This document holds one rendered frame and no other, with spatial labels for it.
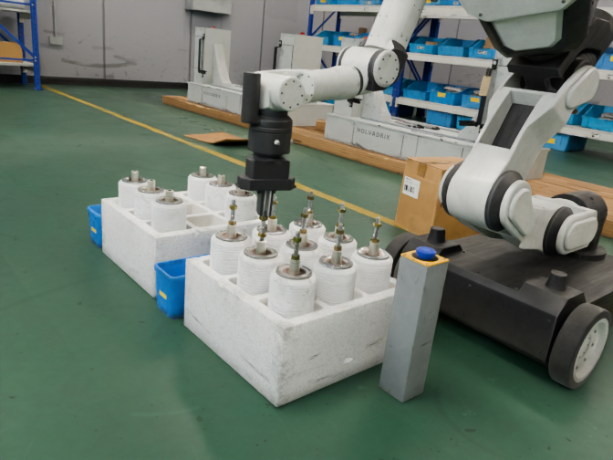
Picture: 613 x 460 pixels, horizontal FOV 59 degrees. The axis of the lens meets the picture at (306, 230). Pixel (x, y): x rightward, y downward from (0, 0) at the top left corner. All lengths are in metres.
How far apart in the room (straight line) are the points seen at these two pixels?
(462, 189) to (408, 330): 0.36
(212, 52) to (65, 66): 2.35
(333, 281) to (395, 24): 0.58
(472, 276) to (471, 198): 0.24
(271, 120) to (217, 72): 4.55
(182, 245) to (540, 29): 1.01
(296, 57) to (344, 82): 3.32
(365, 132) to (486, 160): 2.50
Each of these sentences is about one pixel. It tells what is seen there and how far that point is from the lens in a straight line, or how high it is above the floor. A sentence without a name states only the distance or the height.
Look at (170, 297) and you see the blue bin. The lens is 1.40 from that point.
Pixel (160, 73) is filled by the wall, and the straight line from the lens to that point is 7.87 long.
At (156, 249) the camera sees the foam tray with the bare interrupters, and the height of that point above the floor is 0.15.
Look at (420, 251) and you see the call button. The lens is 1.09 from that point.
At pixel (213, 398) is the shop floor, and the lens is 1.15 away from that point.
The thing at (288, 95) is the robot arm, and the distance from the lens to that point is 1.05.
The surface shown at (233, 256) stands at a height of 0.22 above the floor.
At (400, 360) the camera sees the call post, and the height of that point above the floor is 0.09.
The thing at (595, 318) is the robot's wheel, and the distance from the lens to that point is 1.35.
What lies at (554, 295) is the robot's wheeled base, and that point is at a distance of 1.37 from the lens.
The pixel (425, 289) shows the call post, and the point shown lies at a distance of 1.08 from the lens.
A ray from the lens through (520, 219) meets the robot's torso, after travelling 1.31.
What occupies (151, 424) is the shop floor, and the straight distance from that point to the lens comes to 1.09.
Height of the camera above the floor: 0.68
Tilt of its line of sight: 18 degrees down
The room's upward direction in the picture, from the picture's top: 6 degrees clockwise
